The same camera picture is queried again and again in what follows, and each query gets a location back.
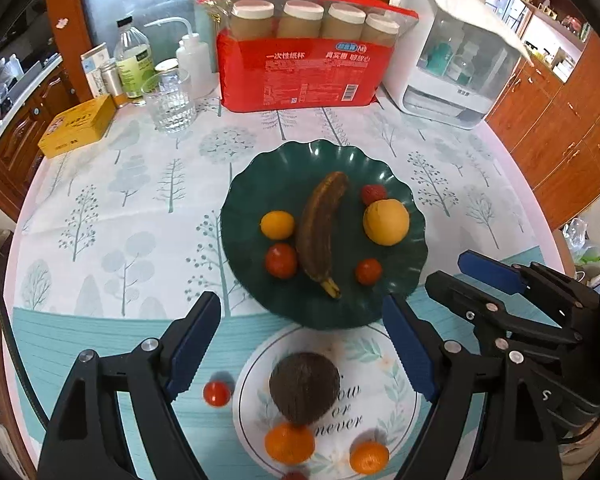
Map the orange mandarin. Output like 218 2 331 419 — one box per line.
349 441 390 476
264 422 315 466

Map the red cherry tomato small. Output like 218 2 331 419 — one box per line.
354 258 382 287

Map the large yellow orange with sticker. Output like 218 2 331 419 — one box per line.
363 198 410 246

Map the dark avocado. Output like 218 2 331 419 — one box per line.
268 352 340 426

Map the brown overripe banana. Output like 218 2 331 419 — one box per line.
296 171 349 299

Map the red cherry tomato large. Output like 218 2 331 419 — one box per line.
264 243 298 280

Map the small yellow-orange tangerine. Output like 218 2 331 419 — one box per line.
260 210 296 240

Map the white round printed placemat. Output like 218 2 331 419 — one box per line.
233 324 422 479

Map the wooden cabinet right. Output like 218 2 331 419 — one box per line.
486 32 600 230

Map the tree print tablecloth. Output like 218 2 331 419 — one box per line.
2 79 566 480

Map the white sterilizer cabinet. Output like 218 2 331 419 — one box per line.
382 0 531 130

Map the dark green scalloped plate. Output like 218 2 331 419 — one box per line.
221 140 428 330

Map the yellow tin box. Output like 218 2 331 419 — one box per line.
38 94 117 158

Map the red paper cup package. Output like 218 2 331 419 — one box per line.
197 0 419 113

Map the clear drinking glass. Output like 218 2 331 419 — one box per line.
140 68 197 133

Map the small silver can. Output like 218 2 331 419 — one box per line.
99 58 128 108

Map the white small carton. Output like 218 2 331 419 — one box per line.
80 42 110 98

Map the jar with gold lid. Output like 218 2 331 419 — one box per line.
155 58 178 73

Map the white squeeze wash bottle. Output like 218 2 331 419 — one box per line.
144 16 218 100

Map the clear bottle green label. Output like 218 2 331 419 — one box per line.
114 15 155 104

